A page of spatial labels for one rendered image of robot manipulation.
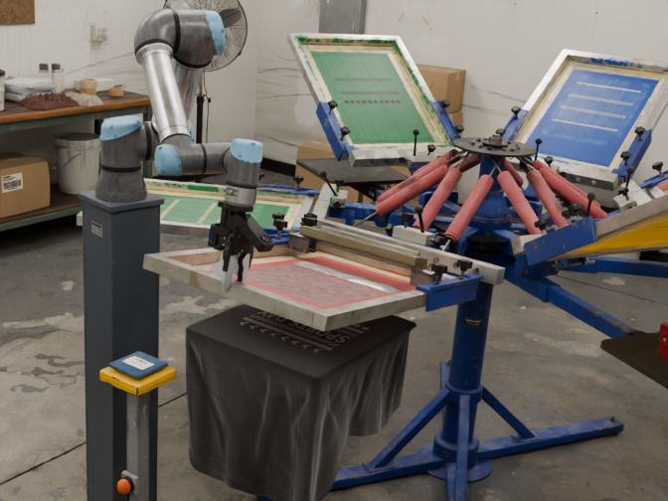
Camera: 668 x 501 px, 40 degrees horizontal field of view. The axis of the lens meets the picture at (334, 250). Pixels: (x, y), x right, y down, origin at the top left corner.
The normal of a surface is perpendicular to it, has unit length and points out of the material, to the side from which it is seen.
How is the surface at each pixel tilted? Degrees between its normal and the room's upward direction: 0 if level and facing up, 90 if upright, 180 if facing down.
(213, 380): 96
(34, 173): 87
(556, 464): 0
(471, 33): 90
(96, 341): 90
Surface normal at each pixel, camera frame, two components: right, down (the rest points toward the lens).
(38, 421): 0.07, -0.95
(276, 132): -0.58, 0.22
